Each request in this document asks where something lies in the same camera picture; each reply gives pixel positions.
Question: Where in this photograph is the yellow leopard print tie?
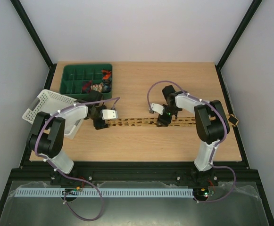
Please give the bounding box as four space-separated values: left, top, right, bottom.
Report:
106 114 239 127

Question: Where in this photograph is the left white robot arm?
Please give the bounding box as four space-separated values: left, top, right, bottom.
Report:
26 90 109 174

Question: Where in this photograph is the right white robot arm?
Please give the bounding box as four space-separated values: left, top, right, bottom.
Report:
149 85 230 185

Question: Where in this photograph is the colourful patterned rolled tie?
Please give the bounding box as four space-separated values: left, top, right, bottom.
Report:
91 83 103 93

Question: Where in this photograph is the blue patterned rolled tie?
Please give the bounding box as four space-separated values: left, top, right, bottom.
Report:
102 80 112 93

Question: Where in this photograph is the dark red rolled tie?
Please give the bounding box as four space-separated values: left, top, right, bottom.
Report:
82 81 92 94

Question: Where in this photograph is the white perforated plastic basket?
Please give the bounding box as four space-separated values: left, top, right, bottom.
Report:
22 89 87 139

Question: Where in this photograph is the red orange rolled tie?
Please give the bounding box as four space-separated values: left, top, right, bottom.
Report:
101 70 112 80

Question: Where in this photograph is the green compartment tray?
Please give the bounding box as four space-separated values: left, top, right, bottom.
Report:
59 63 113 99

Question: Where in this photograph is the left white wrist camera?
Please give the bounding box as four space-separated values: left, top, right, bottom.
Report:
101 109 118 120

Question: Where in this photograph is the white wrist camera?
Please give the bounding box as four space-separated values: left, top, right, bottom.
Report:
101 109 118 120
149 103 164 115

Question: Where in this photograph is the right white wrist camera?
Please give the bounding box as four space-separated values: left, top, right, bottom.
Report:
149 103 164 115

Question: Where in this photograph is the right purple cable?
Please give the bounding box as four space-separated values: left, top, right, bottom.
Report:
147 81 237 203

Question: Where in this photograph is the purple cable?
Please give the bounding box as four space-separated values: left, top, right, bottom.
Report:
34 97 121 221
147 81 237 203

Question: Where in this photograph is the light blue cable duct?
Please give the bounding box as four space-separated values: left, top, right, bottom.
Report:
15 188 194 198

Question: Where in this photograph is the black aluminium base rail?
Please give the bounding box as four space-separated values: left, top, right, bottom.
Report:
8 162 262 187

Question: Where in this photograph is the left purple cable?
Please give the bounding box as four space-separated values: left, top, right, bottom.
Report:
34 97 121 221

